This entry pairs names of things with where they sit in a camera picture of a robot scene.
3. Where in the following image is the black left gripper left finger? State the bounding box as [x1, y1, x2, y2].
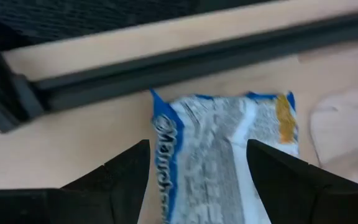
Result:
[0, 139, 151, 224]

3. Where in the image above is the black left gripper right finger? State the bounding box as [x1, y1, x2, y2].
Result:
[246, 138, 358, 224]

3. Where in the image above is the blue Maruchan noodle pack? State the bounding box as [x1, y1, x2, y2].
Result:
[149, 88, 300, 224]

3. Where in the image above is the clear plastic bin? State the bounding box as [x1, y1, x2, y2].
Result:
[309, 88, 358, 190]

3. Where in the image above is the black metal table frame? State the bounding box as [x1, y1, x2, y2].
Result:
[0, 9, 358, 134]

